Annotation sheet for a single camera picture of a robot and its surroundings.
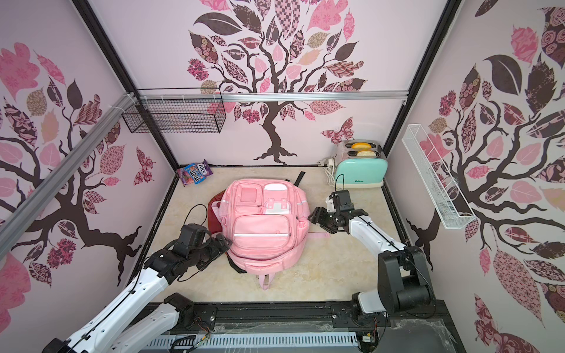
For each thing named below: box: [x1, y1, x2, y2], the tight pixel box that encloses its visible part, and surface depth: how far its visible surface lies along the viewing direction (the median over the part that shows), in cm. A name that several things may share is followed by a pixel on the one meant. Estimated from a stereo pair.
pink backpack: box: [211, 177, 331, 291], surface depth 89 cm
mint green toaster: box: [335, 139, 389, 189], surface depth 105 cm
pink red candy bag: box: [176, 167, 189, 187], surface depth 116 cm
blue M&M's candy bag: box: [183, 162, 207, 185], surface depth 116 cm
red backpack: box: [207, 189, 226, 234], surface depth 93 cm
